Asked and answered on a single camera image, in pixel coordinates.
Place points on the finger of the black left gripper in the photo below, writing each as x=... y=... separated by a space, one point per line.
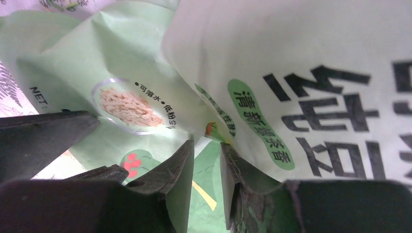
x=113 y=174
x=30 y=143

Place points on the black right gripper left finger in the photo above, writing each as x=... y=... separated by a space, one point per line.
x=163 y=194

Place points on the floral patterned mat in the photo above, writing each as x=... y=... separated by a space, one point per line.
x=13 y=102

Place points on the green cat litter bag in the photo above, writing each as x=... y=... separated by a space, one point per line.
x=316 y=94

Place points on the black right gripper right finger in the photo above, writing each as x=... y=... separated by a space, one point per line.
x=253 y=201

